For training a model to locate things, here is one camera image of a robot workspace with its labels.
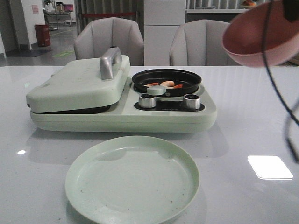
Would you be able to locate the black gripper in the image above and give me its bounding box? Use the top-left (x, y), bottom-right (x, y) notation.
top-left (282, 0), bottom-right (299, 22)

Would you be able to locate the pink plastic bowl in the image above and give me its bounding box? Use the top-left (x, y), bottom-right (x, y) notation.
top-left (222, 0), bottom-right (299, 67)

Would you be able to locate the mint green breakfast maker lid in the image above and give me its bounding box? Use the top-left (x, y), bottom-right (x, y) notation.
top-left (26, 48), bottom-right (130, 114)

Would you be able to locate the mint green breakfast maker base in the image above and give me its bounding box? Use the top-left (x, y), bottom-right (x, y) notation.
top-left (30, 78), bottom-right (217, 133)

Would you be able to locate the fruit plate on counter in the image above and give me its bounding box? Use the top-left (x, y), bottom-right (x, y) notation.
top-left (241, 0), bottom-right (256, 8)

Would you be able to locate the grey kitchen counter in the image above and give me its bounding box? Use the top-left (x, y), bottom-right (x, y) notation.
top-left (185, 9), bottom-right (246, 23)

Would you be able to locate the right grey upholstered chair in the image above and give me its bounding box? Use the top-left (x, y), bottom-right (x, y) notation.
top-left (170, 20), bottom-right (238, 66)

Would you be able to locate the grey upholstered chair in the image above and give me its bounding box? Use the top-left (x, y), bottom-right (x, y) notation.
top-left (170, 20), bottom-right (238, 66)
top-left (74, 17), bottom-right (144, 66)

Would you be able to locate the black round frying pan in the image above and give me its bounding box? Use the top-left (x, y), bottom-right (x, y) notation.
top-left (132, 68), bottom-right (201, 97)

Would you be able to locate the white refrigerator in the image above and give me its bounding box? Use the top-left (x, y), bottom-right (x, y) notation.
top-left (143, 0), bottom-right (186, 66)

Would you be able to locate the right silver control knob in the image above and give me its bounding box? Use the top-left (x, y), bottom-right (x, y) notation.
top-left (183, 94), bottom-right (200, 110)

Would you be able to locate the silver control knob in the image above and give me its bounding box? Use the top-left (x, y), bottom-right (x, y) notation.
top-left (183, 94), bottom-right (200, 110)
top-left (138, 93), bottom-right (156, 109)

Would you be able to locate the red barrier belt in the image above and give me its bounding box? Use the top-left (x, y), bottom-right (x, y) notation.
top-left (82, 12), bottom-right (137, 18)

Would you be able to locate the left silver control knob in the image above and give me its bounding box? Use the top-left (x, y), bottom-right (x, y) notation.
top-left (138, 93), bottom-right (156, 109)

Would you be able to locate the left grey upholstered chair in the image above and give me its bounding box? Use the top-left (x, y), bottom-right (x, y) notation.
top-left (74, 17), bottom-right (144, 66)

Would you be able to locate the background metal cart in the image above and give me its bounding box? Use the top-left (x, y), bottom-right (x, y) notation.
top-left (42, 0), bottom-right (75, 31)

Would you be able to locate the mint green round plate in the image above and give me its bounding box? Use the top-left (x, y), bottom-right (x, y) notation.
top-left (65, 136), bottom-right (199, 224)

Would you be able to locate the red trash bin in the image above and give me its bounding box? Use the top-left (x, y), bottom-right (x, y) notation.
top-left (35, 24), bottom-right (50, 47)

